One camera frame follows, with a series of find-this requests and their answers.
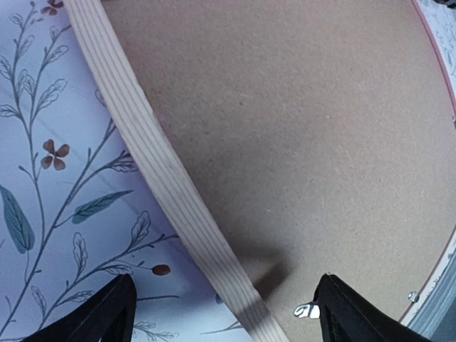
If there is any pink wooden picture frame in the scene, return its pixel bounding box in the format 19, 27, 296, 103
62, 0, 456, 342

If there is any brown cardboard backing board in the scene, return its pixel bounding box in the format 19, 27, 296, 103
101, 0, 456, 342

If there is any floral patterned table mat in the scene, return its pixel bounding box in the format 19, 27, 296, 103
1, 1, 455, 341

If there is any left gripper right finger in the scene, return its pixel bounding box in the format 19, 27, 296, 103
314, 274, 427, 342

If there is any bottom edge metal clip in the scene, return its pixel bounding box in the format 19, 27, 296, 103
408, 291, 420, 303

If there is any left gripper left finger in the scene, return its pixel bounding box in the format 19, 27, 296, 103
24, 274, 137, 342

